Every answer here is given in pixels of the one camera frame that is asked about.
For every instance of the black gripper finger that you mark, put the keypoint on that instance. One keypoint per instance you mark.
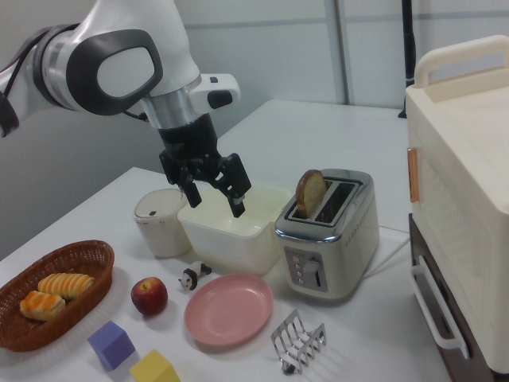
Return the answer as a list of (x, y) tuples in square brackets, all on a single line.
[(190, 187), (235, 183)]

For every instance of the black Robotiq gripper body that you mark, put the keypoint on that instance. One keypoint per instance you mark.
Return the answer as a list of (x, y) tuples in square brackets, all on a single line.
[(191, 139)]

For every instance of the brown bread slice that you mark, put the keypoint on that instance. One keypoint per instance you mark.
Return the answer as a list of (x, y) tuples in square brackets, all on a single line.
[(312, 191)]

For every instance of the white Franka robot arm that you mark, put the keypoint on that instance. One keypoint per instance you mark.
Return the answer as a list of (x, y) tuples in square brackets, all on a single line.
[(127, 75)]

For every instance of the pink plate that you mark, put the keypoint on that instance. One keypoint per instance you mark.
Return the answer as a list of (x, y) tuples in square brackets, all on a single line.
[(228, 310)]

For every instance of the striped bread roll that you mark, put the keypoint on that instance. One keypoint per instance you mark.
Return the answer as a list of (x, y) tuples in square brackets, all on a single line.
[(65, 284)]

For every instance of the small cream lidded bin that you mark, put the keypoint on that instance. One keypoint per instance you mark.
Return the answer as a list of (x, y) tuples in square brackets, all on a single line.
[(159, 235)]

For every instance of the cream rectangular plastic container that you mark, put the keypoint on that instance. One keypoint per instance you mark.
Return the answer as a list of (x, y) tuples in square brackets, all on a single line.
[(222, 246)]

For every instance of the small panda figurine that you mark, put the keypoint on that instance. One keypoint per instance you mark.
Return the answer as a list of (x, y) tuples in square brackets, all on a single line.
[(191, 276)]

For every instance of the red apple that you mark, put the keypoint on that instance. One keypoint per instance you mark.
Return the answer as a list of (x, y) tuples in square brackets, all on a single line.
[(149, 296)]

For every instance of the brown wicker basket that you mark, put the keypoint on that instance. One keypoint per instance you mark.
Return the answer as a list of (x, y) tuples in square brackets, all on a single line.
[(91, 258)]

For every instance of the cream and chrome toaster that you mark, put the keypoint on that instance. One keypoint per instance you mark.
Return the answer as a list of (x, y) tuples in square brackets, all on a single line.
[(350, 246)]

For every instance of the metal toast rack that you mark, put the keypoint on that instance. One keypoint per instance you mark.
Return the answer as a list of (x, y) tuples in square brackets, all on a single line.
[(296, 342)]

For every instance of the purple foam cube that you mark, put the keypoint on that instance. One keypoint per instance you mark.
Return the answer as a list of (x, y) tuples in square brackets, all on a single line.
[(111, 346)]

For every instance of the yellow foam cube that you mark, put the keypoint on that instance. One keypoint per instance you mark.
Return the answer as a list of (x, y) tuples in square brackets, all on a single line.
[(153, 368)]

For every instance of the orange glazed pastry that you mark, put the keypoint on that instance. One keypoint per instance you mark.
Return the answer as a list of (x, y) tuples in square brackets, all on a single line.
[(41, 305)]

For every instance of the black vertical pole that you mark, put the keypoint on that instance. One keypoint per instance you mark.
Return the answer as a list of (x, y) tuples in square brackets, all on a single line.
[(409, 40)]

